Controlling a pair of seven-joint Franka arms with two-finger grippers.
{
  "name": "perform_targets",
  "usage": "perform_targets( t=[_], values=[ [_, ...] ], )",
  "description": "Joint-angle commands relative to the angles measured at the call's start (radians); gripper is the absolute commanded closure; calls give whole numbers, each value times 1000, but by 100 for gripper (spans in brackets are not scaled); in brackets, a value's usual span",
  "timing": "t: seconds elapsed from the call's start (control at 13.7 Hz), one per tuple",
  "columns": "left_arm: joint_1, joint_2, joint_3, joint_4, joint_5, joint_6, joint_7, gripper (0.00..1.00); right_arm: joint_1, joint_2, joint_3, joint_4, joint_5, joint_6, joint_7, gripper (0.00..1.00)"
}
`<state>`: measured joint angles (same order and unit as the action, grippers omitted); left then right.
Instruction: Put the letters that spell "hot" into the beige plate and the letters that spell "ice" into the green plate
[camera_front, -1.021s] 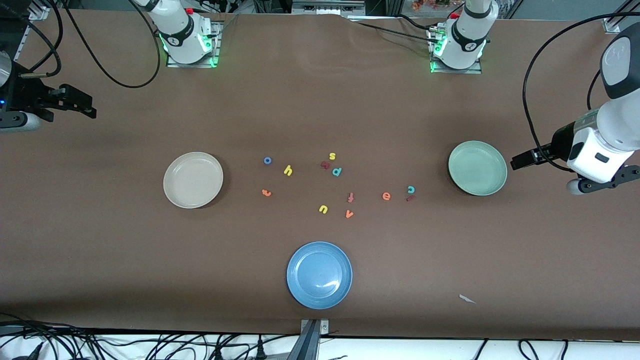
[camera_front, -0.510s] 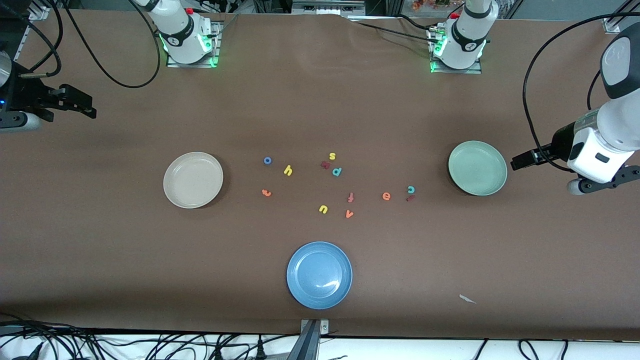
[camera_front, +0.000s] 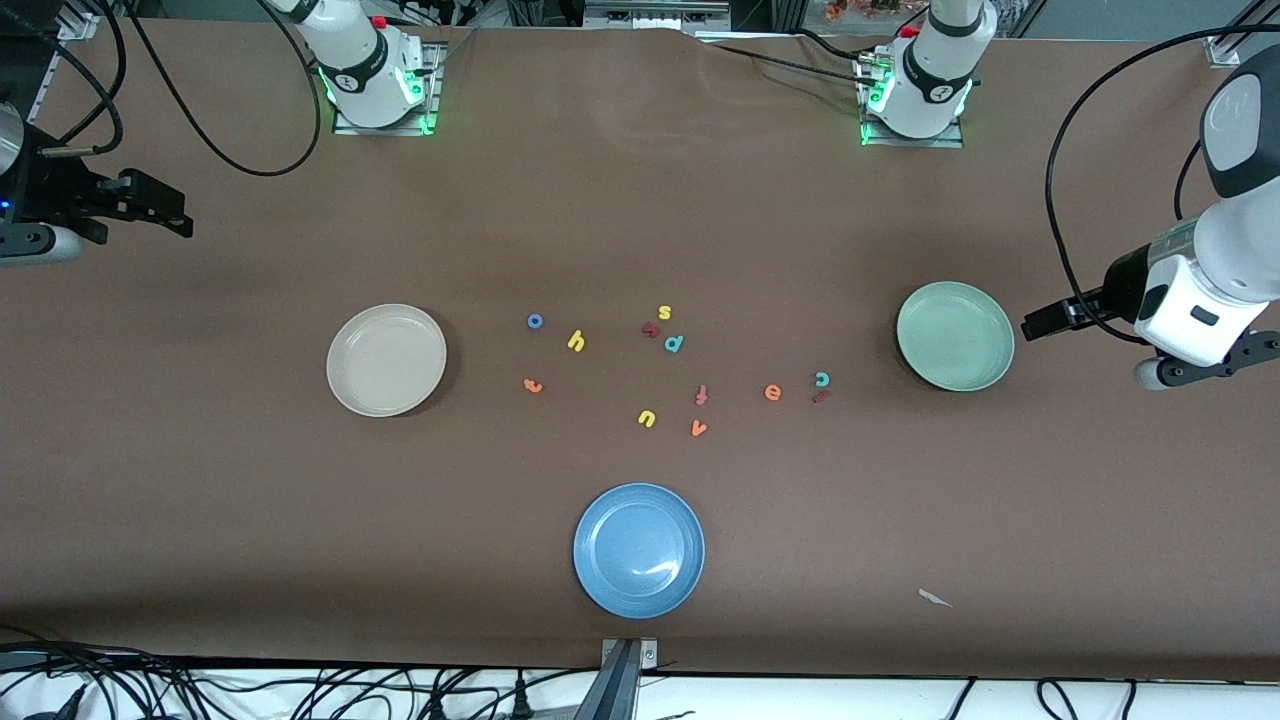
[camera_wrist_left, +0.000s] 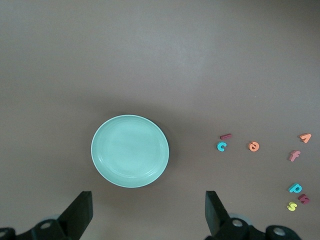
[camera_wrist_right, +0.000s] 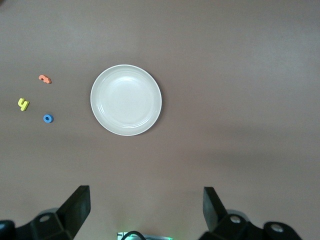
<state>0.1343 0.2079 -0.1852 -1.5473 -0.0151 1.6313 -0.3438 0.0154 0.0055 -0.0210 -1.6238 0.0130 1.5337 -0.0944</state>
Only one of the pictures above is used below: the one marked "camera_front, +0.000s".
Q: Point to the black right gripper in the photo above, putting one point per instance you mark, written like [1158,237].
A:
[58,192]

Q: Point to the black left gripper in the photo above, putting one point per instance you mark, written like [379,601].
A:
[1117,284]

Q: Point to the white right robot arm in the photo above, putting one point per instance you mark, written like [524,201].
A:
[365,70]

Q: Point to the green plate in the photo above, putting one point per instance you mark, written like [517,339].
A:
[955,335]

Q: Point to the beige plate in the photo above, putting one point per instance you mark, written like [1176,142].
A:
[386,360]

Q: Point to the white paper scrap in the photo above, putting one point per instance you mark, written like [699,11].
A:
[935,598]

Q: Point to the brown paper table cover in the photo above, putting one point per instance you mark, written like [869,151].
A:
[640,200]

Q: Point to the blue plate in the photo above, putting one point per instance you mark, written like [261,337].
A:
[638,550]

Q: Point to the black power plug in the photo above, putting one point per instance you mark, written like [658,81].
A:
[436,705]
[520,700]

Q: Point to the black right camera bracket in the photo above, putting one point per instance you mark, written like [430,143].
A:
[20,236]

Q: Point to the black camera bracket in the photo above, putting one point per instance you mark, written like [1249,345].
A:
[20,236]
[1235,355]

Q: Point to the aluminium frame profile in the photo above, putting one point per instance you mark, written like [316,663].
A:
[1225,52]
[42,95]

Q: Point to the black left camera bracket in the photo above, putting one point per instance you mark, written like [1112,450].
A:
[1235,355]

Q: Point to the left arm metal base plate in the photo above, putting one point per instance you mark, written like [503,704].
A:
[955,140]

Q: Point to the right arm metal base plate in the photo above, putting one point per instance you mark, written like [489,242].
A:
[436,90]

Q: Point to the grey metal frame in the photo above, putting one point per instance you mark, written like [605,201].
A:
[655,14]

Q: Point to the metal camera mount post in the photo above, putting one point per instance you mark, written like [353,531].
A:
[615,690]

